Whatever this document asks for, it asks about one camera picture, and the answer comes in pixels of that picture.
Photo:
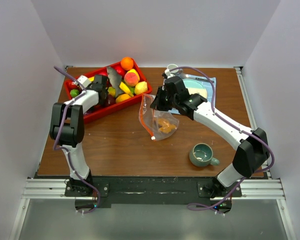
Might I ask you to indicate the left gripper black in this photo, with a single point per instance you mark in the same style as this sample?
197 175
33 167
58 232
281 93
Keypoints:
90 87

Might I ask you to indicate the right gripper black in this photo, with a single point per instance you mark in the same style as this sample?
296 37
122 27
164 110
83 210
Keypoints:
157 104

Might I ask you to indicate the clear zip top bag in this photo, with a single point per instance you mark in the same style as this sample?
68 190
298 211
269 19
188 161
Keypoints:
148 118

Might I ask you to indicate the orange pretzel snack toy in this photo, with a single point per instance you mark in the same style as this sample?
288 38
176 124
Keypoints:
165 126

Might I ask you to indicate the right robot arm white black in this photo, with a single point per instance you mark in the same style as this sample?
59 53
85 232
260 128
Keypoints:
251 146

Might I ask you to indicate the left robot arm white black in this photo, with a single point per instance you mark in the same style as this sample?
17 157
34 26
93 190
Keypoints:
67 129

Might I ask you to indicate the green yellow mango toy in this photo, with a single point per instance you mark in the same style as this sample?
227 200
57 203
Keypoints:
112 91

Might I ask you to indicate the grey toy fish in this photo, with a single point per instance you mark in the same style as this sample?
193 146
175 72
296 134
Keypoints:
115 80

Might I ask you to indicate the red plastic tray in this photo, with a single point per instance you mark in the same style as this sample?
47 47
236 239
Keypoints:
101 111

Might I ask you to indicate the yellow banana toy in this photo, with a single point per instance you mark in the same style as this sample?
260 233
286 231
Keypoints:
125 89

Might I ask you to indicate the red apple toy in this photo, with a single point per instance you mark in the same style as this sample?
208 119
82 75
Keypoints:
119 70

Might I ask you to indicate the yellow lemon toy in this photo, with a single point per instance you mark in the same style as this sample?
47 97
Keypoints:
141 87

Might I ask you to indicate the orange yellow mango toy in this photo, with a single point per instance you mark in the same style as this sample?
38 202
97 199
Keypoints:
122 97

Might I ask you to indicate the green lime toy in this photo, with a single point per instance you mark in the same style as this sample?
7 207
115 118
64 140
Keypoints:
74 93

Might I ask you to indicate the peach toy fruit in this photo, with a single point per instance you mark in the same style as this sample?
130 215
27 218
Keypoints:
131 78

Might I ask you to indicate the orange fruit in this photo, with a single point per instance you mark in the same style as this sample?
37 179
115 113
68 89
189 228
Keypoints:
127 63

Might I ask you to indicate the grey white cup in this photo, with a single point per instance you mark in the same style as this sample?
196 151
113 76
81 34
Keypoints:
175 69

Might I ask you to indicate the metal spoon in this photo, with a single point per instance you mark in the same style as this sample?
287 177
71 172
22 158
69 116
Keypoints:
197 78

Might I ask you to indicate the blue cream plate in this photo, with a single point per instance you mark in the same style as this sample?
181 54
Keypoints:
194 87

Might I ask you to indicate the blue checked cloth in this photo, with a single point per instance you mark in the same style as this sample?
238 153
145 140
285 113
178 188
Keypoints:
207 86

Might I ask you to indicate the green ceramic mug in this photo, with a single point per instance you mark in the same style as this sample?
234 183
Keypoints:
202 155

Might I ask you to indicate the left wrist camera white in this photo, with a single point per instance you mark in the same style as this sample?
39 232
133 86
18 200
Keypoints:
83 81

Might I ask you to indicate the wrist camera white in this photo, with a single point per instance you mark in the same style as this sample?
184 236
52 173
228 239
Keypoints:
167 74
83 81

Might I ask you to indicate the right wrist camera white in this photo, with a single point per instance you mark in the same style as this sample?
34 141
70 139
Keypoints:
167 74

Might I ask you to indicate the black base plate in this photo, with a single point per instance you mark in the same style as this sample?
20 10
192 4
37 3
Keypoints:
109 186

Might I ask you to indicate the aluminium frame rail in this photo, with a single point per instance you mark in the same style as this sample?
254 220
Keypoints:
250 189

